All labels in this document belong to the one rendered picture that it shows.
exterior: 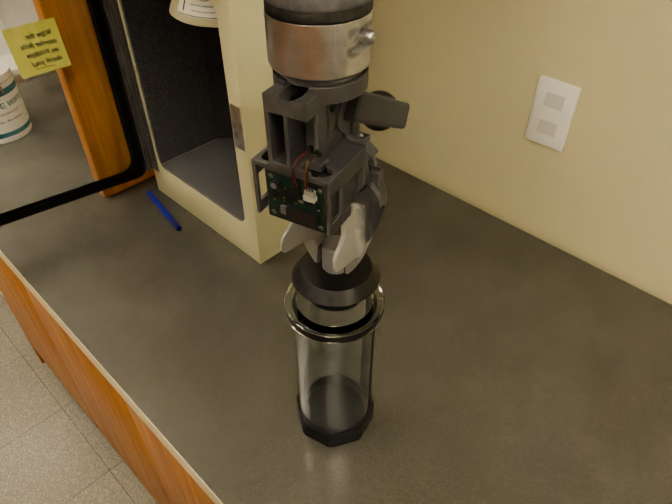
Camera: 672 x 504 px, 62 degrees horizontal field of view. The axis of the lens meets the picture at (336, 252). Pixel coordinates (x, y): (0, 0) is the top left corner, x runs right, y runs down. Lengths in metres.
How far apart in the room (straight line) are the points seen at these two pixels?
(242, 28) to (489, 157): 0.54
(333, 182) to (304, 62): 0.09
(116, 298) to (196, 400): 0.25
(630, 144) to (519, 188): 0.22
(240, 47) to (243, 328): 0.41
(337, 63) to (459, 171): 0.79
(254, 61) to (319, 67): 0.41
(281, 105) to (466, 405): 0.53
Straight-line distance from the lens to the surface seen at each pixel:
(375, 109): 0.48
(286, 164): 0.43
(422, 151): 1.20
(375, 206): 0.49
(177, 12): 0.90
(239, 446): 0.77
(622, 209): 1.03
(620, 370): 0.92
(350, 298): 0.55
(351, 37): 0.40
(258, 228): 0.93
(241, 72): 0.79
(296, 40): 0.39
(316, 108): 0.40
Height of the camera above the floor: 1.61
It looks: 42 degrees down
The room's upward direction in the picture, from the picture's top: straight up
